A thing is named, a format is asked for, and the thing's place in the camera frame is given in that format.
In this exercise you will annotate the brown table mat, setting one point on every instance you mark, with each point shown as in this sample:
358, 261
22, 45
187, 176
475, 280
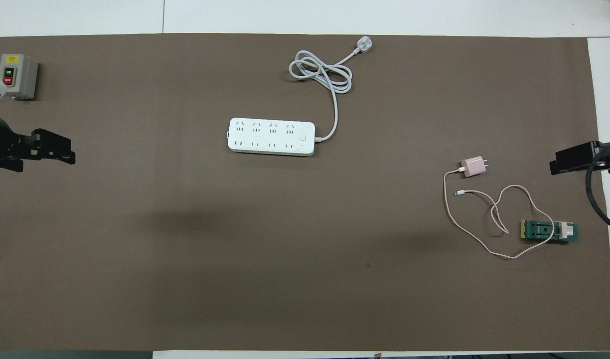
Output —
305, 249

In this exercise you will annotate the pink charger adapter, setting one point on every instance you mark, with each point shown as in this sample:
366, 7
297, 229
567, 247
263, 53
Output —
473, 167

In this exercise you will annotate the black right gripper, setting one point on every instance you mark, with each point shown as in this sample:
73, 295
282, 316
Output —
609, 155

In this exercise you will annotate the grey on-off switch box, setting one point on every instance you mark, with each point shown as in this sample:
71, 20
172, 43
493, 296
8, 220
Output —
22, 75

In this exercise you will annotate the white power strip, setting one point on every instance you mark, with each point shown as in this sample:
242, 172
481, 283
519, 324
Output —
270, 137

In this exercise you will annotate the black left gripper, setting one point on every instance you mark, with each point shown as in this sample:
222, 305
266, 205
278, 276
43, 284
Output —
3, 147

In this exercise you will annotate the green and yellow fixture block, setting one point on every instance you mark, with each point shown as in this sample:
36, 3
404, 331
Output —
539, 230

